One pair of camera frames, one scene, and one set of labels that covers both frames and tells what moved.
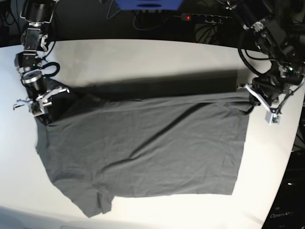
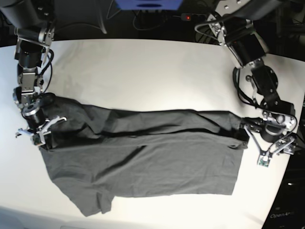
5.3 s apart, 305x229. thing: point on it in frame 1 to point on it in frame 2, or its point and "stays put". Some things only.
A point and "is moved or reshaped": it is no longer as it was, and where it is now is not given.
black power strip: (206, 18) stays put
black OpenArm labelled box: (288, 211) stays put
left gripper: (271, 88) to (276, 125)
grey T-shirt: (97, 150) is moved or reshaped
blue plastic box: (145, 5) stays put
